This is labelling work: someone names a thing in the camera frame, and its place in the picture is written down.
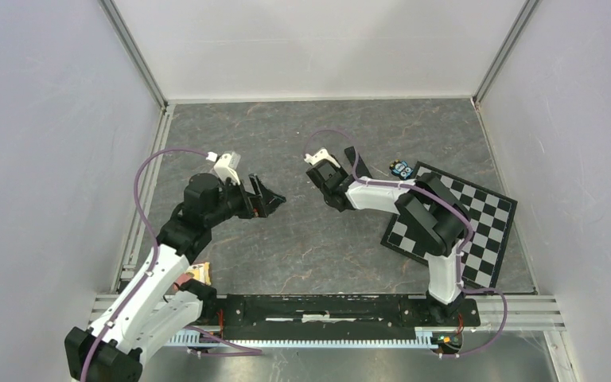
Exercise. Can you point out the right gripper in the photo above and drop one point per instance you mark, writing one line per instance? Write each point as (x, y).
(340, 169)

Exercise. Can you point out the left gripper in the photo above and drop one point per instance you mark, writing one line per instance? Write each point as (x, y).
(253, 204)

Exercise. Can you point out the black remote back up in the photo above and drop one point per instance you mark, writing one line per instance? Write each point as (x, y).
(356, 161)

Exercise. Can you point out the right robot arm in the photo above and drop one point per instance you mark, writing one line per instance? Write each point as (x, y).
(431, 212)

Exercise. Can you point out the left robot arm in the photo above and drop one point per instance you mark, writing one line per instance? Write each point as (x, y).
(155, 306)

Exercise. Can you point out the blue owl figure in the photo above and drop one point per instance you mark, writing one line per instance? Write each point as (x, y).
(401, 170)

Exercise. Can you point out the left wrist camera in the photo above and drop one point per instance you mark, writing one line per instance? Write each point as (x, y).
(225, 166)

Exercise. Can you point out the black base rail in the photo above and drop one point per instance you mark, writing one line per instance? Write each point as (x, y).
(295, 317)

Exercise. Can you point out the white cable duct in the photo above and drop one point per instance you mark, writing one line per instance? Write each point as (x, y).
(190, 338)

